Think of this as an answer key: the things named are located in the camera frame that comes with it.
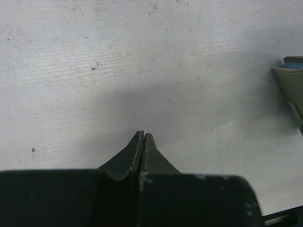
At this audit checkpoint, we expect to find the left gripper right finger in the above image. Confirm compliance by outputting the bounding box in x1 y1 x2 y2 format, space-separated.
138 133 264 227

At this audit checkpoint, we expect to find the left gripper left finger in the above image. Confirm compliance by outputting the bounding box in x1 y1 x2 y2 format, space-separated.
0 131 144 227

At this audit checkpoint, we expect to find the grey card holder wallet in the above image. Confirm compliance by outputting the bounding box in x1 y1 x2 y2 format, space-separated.
271 56 303 132

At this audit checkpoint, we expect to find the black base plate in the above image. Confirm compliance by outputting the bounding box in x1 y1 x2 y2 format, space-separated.
262 210 303 227

